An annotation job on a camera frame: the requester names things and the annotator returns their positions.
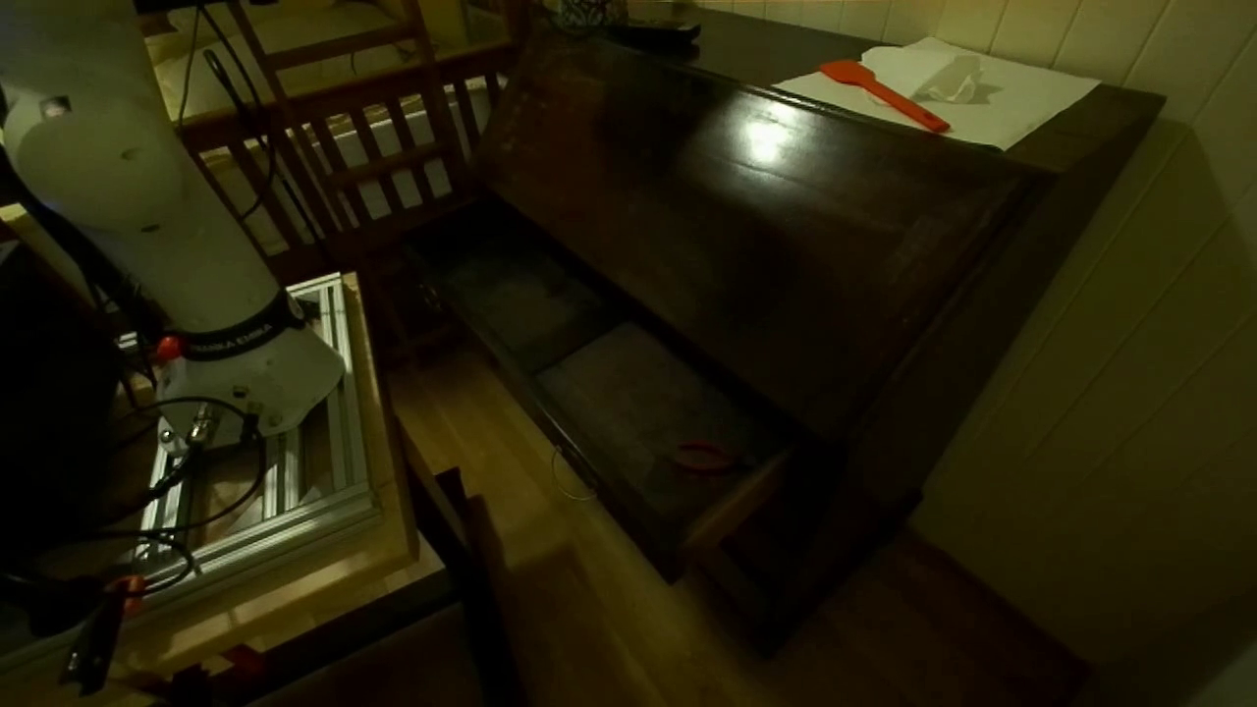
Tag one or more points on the red round token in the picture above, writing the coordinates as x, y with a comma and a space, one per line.
703, 459

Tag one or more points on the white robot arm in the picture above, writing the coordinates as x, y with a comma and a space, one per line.
158, 210

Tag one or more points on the dark wooden desk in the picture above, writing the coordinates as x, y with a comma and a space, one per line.
811, 261

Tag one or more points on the dark wooden chair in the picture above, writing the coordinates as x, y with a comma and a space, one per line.
368, 143
485, 590

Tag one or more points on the patterned tissue box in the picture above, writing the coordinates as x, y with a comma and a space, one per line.
578, 11

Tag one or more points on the red spatula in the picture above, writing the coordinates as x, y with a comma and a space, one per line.
883, 98

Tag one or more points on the white paper sheet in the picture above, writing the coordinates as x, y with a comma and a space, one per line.
969, 94

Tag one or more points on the red clamp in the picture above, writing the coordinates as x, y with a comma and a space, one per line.
104, 634

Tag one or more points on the aluminium frame stand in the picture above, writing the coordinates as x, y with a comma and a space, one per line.
315, 447

